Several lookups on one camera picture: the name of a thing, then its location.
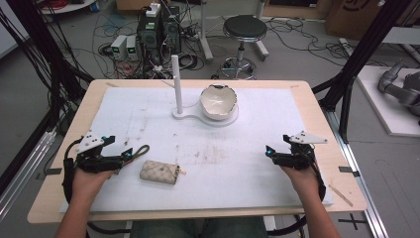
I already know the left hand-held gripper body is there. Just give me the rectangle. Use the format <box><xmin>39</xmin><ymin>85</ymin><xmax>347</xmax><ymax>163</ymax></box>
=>
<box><xmin>72</xmin><ymin>130</ymin><xmax>126</xmax><ymax>175</ymax></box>

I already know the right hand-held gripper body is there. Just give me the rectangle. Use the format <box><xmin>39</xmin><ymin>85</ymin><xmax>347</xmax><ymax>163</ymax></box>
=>
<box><xmin>273</xmin><ymin>130</ymin><xmax>329</xmax><ymax>172</ymax></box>

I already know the olive green wrist strap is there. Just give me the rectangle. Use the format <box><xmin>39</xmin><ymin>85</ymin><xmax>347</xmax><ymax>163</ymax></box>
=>
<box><xmin>124</xmin><ymin>144</ymin><xmax>151</xmax><ymax>165</ymax></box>

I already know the beige quilted key pouch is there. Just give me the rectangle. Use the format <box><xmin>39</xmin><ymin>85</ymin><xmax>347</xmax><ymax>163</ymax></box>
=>
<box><xmin>139</xmin><ymin>159</ymin><xmax>186</xmax><ymax>185</ymax></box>

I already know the person's left hand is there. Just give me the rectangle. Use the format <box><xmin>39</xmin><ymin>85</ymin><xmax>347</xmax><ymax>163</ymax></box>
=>
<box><xmin>71</xmin><ymin>168</ymin><xmax>117</xmax><ymax>200</ymax></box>

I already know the person's right hand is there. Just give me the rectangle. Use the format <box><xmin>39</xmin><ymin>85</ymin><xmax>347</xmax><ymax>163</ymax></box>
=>
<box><xmin>279</xmin><ymin>165</ymin><xmax>322</xmax><ymax>198</ymax></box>

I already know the light wooden table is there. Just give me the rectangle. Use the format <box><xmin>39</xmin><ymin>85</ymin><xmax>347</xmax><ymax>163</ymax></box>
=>
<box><xmin>27</xmin><ymin>78</ymin><xmax>368</xmax><ymax>225</ymax></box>

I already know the thin wooden stick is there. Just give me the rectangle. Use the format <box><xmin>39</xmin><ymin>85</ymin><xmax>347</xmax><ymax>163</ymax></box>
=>
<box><xmin>328</xmin><ymin>183</ymin><xmax>355</xmax><ymax>208</ymax></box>

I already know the white foam mat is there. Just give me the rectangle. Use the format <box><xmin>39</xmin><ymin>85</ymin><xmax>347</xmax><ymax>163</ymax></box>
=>
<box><xmin>58</xmin><ymin>86</ymin><xmax>335</xmax><ymax>213</ymax></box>

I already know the white shell-shaped bowl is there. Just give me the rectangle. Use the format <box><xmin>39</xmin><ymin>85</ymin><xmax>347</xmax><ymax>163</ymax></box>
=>
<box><xmin>199</xmin><ymin>83</ymin><xmax>239</xmax><ymax>121</ymax></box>

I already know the black tape cross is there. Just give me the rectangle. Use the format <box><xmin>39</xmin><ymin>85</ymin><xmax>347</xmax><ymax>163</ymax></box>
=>
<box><xmin>337</xmin><ymin>212</ymin><xmax>368</xmax><ymax>231</ymax></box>

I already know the white stand with pole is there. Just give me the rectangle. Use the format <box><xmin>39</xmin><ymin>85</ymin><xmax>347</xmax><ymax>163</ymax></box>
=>
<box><xmin>160</xmin><ymin>54</ymin><xmax>240</xmax><ymax>129</ymax></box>

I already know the grey power supply unit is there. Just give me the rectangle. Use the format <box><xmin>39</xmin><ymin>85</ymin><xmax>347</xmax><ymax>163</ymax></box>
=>
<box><xmin>126</xmin><ymin>34</ymin><xmax>139</xmax><ymax>61</ymax></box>
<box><xmin>110</xmin><ymin>34</ymin><xmax>129</xmax><ymax>61</ymax></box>

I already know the white floor board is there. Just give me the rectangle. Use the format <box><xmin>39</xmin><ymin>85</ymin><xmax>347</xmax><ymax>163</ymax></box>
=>
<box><xmin>356</xmin><ymin>64</ymin><xmax>420</xmax><ymax>138</ymax></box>

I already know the black computer tower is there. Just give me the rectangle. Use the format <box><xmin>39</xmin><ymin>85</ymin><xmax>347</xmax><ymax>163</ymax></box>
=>
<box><xmin>160</xmin><ymin>4</ymin><xmax>182</xmax><ymax>55</ymax></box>
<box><xmin>136</xmin><ymin>12</ymin><xmax>163</xmax><ymax>66</ymax></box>

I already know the black round stool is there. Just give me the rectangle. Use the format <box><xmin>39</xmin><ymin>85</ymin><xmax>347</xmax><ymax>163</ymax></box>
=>
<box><xmin>219</xmin><ymin>14</ymin><xmax>269</xmax><ymax>81</ymax></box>

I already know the white desk leg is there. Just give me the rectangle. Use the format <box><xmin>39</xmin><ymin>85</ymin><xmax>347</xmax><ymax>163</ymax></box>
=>
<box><xmin>197</xmin><ymin>0</ymin><xmax>215</xmax><ymax>61</ymax></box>

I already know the white power strip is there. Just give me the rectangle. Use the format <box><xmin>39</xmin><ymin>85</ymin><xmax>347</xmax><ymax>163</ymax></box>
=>
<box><xmin>145</xmin><ymin>2</ymin><xmax>162</xmax><ymax>19</ymax></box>

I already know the cardboard box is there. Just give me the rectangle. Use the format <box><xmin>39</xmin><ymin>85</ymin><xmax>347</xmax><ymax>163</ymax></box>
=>
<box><xmin>324</xmin><ymin>0</ymin><xmax>399</xmax><ymax>42</ymax></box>

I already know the round white table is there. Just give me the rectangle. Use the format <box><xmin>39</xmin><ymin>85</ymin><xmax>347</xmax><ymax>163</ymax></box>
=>
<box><xmin>39</xmin><ymin>0</ymin><xmax>97</xmax><ymax>16</ymax></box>

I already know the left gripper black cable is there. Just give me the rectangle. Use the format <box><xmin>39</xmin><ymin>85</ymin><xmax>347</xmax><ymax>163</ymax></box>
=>
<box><xmin>61</xmin><ymin>136</ymin><xmax>84</xmax><ymax>205</ymax></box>

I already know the bundle of black cables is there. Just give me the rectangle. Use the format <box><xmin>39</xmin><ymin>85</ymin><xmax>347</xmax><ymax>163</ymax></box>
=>
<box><xmin>0</xmin><ymin>6</ymin><xmax>95</xmax><ymax>123</ymax></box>

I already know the black metal frame post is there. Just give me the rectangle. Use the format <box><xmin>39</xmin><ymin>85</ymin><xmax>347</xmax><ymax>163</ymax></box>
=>
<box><xmin>311</xmin><ymin>0</ymin><xmax>414</xmax><ymax>144</ymax></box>
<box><xmin>5</xmin><ymin>0</ymin><xmax>95</xmax><ymax>128</ymax></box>

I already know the tangle of floor cables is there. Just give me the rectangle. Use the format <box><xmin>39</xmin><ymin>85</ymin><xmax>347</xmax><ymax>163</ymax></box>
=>
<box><xmin>92</xmin><ymin>9</ymin><xmax>390</xmax><ymax>80</ymax></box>

